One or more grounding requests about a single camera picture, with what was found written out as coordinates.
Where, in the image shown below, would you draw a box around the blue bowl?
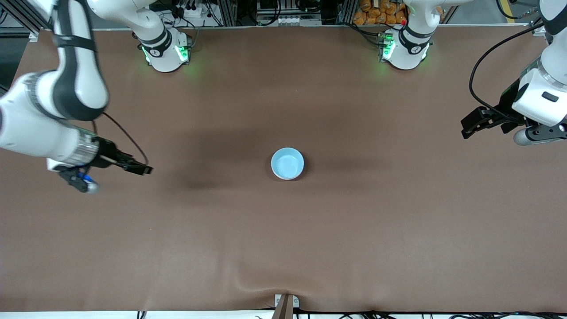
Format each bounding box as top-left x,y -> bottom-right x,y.
271,147 -> 305,181

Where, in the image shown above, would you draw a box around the orange snack packages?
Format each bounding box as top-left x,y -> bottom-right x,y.
353,0 -> 408,26

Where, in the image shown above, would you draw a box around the brown table mat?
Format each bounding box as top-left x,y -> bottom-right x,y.
0,26 -> 567,313

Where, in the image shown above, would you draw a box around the white power strip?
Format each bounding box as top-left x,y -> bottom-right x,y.
170,3 -> 210,19

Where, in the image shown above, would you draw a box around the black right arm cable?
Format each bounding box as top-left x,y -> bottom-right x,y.
90,112 -> 149,166

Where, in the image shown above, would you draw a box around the aluminium frame profile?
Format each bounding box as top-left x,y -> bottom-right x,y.
0,0 -> 54,41
529,18 -> 554,43
216,0 -> 238,27

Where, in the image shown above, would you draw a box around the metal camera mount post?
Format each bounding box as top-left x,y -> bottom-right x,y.
272,293 -> 300,319

